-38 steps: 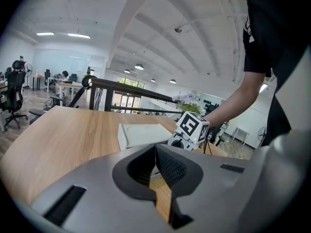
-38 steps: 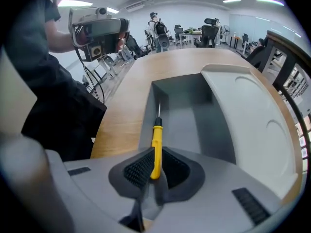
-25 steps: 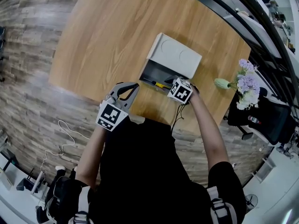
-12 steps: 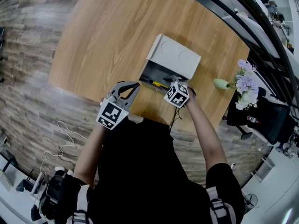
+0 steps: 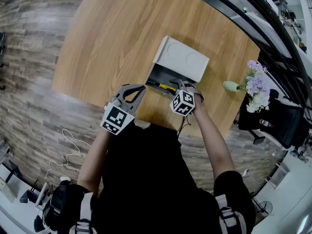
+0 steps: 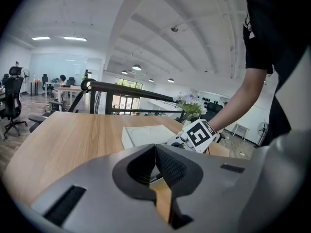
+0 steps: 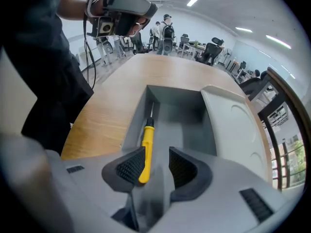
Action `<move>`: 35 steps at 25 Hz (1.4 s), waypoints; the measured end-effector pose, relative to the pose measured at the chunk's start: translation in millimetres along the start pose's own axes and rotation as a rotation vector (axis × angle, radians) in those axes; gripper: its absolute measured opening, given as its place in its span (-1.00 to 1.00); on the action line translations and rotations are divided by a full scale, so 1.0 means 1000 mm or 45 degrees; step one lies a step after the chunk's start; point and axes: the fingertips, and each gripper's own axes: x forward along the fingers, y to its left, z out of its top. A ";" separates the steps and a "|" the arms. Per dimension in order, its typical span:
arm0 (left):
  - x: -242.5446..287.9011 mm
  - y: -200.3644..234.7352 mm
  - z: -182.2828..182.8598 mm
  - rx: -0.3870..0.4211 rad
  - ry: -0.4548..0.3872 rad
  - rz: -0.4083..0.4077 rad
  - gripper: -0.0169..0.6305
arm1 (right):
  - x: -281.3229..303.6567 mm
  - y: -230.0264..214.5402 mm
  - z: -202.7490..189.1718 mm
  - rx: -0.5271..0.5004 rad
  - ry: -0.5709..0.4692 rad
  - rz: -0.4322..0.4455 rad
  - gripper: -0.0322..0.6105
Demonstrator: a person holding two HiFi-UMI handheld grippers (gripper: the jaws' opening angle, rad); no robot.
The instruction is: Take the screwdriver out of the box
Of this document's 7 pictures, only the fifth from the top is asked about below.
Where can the red white bottle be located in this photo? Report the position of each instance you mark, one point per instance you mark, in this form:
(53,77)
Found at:
(265,123)

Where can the person's black clothing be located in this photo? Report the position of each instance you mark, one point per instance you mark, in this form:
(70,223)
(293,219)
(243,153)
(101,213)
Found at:
(146,179)

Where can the black office chair with bottle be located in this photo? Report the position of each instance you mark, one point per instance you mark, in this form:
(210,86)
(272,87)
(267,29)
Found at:
(285,121)

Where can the purple white flower bouquet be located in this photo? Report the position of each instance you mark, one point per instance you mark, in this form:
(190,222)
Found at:
(257,86)

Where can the person's left forearm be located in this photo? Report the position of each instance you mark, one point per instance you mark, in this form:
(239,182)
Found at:
(92,160)

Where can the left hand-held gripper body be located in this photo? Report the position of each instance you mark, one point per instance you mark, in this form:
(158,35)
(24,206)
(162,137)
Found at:
(117,118)

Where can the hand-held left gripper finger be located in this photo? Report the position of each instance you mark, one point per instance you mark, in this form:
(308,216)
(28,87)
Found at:
(120,92)
(137,101)

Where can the grey drawer box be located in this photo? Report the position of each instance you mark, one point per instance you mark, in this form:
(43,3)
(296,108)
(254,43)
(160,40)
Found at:
(182,57)

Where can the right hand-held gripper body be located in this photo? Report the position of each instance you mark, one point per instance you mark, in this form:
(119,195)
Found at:
(182,102)

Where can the person's right hand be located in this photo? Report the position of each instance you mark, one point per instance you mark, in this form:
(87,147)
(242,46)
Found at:
(198,96)

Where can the person's right forearm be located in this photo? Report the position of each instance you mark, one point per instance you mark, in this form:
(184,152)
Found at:
(212,142)

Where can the pale green vase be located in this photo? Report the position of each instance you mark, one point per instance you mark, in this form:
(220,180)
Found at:
(230,85)

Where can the yellow black screwdriver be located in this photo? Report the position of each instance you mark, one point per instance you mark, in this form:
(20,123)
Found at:
(164,86)

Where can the black floor fan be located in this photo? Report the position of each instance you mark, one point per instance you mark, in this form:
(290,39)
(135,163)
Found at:
(264,207)

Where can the black metal railing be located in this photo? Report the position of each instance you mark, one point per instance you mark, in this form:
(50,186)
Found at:
(280,33)

